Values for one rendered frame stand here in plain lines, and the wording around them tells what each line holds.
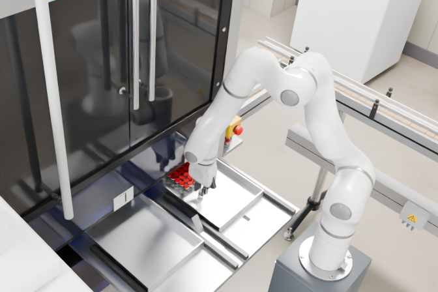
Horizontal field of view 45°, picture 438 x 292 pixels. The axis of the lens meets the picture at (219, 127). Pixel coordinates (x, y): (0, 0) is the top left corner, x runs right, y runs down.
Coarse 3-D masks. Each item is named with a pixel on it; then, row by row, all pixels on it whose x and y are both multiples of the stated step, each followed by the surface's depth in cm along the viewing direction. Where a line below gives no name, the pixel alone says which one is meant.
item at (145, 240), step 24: (120, 216) 190; (144, 216) 191; (168, 216) 189; (96, 240) 181; (120, 240) 182; (144, 240) 183; (168, 240) 184; (192, 240) 185; (120, 264) 171; (144, 264) 175; (168, 264) 176; (144, 288) 167
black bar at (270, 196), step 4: (220, 160) 215; (232, 168) 212; (244, 176) 209; (256, 184) 206; (264, 188) 205; (264, 192) 203; (268, 192) 203; (268, 196) 203; (272, 196) 202; (272, 200) 202; (276, 200) 201; (280, 200) 201; (276, 204) 201; (280, 204) 200; (284, 204) 200; (284, 208) 199; (288, 208) 198; (292, 208) 198; (292, 212) 198
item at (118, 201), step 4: (132, 188) 179; (124, 192) 177; (128, 192) 179; (132, 192) 181; (120, 196) 176; (124, 196) 178; (128, 196) 180; (132, 196) 182; (116, 200) 175; (120, 200) 177; (124, 200) 179; (128, 200) 181; (116, 204) 176; (120, 204) 178; (116, 208) 177
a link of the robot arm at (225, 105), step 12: (216, 96) 165; (228, 96) 160; (240, 96) 160; (216, 108) 166; (228, 108) 163; (240, 108) 166; (204, 120) 167; (216, 120) 167; (228, 120) 167; (192, 132) 169; (204, 132) 167; (216, 132) 167; (192, 144) 169; (204, 144) 168; (192, 156) 172; (204, 156) 171
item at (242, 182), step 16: (224, 176) 210; (240, 176) 208; (176, 192) 201; (192, 192) 202; (208, 192) 203; (224, 192) 204; (240, 192) 205; (256, 192) 205; (192, 208) 192; (208, 208) 197; (224, 208) 198; (240, 208) 198; (224, 224) 188
